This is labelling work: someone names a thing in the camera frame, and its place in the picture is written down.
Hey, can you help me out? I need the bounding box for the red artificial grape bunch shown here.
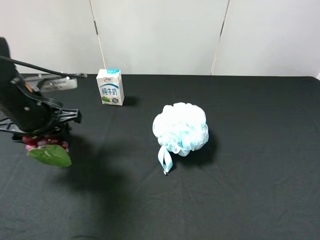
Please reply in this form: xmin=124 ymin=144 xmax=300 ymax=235
xmin=22 ymin=135 xmax=72 ymax=168

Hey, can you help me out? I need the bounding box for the light blue mesh bath loofah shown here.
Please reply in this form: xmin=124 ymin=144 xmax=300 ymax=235
xmin=152 ymin=102 xmax=209 ymax=175

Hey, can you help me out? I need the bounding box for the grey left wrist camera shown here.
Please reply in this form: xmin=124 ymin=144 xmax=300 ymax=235
xmin=24 ymin=74 xmax=78 ymax=93

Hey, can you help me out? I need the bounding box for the white blue milk carton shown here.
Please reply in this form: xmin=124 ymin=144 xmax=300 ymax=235
xmin=96 ymin=69 xmax=125 ymax=106

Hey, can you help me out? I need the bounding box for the black tablecloth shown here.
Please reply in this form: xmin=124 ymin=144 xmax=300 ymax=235
xmin=0 ymin=75 xmax=320 ymax=240

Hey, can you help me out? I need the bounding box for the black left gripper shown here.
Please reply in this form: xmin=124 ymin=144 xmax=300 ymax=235
xmin=0 ymin=37 xmax=83 ymax=143

